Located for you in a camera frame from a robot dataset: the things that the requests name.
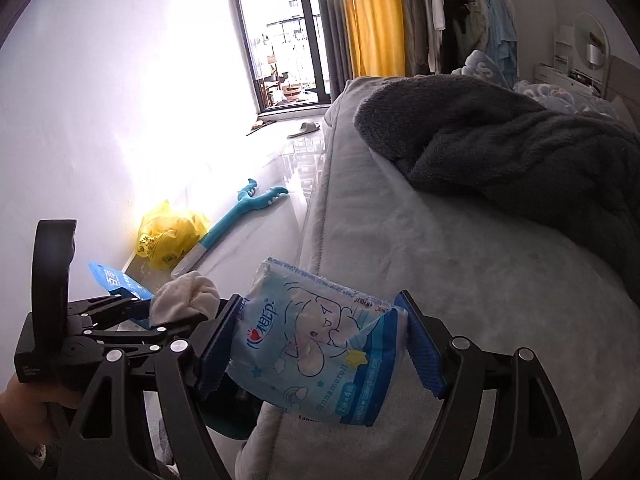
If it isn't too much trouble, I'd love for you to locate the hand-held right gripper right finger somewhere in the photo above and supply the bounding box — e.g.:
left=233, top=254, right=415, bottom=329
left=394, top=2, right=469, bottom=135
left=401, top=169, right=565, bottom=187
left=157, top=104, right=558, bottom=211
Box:
left=392, top=290, right=583, bottom=480

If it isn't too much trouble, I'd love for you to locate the bed with light sheet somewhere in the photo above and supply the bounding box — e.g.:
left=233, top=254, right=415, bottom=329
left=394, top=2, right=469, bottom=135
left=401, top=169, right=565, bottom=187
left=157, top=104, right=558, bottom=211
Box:
left=235, top=76, right=640, bottom=480

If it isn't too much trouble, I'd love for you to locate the round white mirror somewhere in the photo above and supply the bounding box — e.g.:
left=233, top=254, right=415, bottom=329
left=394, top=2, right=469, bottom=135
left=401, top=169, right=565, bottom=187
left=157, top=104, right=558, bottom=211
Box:
left=572, top=12, right=612, bottom=83

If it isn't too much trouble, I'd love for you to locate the grey hanging garment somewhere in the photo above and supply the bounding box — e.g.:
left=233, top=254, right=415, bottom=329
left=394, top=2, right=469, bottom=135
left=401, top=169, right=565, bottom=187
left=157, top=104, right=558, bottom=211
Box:
left=397, top=0, right=432, bottom=76

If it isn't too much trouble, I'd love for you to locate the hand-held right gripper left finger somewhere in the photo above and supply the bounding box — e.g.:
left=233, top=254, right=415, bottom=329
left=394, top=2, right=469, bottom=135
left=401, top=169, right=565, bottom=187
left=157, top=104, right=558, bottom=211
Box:
left=56, top=295, right=246, bottom=480

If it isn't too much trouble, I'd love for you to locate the person's left hand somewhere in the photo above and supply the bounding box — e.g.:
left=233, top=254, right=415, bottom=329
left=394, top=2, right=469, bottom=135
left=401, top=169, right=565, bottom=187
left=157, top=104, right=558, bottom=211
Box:
left=0, top=372, right=83, bottom=461

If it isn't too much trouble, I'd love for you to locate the dark grey fleece blanket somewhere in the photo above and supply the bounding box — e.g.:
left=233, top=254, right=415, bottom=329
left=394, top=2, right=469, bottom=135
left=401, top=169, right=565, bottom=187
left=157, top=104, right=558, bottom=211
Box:
left=352, top=75, right=640, bottom=306

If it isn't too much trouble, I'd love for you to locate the white vanity table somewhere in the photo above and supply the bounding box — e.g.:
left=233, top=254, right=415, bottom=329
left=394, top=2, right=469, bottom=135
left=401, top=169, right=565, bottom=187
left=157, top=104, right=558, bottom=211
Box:
left=535, top=25, right=608, bottom=96

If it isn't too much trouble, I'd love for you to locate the blue printed tissue pack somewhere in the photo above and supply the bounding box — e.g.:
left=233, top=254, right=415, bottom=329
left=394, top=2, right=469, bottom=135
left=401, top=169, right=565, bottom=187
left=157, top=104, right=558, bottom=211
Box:
left=225, top=257, right=413, bottom=428

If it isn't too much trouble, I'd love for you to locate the blue paper packet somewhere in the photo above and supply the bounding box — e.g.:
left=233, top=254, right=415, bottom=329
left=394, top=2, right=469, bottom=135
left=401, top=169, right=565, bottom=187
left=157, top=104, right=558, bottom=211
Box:
left=88, top=261, right=156, bottom=301

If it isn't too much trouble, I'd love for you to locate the yellow plastic bag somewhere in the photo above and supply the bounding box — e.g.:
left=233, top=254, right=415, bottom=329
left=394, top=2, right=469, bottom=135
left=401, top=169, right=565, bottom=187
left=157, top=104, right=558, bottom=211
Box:
left=136, top=200, right=211, bottom=271

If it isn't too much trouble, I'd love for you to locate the grey curtain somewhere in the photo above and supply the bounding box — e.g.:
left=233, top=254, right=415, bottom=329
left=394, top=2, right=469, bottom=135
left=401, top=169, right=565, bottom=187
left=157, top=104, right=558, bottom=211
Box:
left=312, top=0, right=356, bottom=96

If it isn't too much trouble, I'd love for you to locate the white cloth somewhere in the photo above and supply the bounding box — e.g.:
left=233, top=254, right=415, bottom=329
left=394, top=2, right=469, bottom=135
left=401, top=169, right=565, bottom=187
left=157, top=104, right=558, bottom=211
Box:
left=148, top=271, right=221, bottom=326

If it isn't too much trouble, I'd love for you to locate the black window frame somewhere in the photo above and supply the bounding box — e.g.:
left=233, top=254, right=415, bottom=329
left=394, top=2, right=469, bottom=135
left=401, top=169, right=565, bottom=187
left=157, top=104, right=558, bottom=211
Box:
left=223, top=0, right=333, bottom=113

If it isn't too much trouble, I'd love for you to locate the light blue hanging shirt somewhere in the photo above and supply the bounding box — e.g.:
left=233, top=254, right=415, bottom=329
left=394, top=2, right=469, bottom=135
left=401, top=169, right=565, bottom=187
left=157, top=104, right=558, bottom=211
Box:
left=482, top=0, right=520, bottom=86

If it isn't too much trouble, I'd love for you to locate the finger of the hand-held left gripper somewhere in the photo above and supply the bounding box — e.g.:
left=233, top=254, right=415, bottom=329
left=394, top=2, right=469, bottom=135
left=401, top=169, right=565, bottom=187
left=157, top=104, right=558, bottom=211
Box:
left=82, top=322, right=201, bottom=356
left=67, top=296, right=153, bottom=332

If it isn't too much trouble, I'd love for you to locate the blue patterned blanket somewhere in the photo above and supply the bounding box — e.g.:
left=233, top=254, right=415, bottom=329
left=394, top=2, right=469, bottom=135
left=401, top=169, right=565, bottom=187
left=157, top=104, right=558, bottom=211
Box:
left=452, top=50, right=621, bottom=116

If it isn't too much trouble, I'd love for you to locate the yellow curtain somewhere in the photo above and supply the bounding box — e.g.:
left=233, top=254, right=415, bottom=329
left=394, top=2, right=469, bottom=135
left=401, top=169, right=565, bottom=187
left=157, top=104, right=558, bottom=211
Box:
left=335, top=0, right=407, bottom=78

